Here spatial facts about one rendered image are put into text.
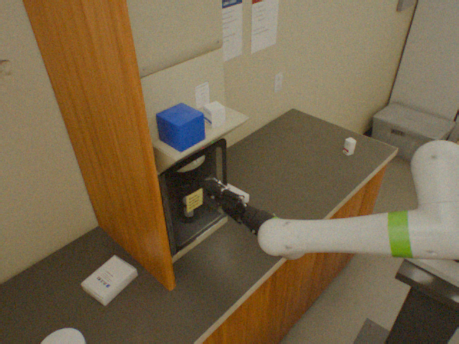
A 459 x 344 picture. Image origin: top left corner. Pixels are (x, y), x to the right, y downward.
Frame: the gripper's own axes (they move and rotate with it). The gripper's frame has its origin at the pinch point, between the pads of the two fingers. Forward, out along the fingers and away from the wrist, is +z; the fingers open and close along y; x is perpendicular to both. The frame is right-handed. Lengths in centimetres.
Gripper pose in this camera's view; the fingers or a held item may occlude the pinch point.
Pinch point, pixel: (215, 193)
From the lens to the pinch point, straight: 139.5
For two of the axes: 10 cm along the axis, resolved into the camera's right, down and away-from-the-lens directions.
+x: -6.9, 4.6, -5.6
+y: -0.2, -7.8, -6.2
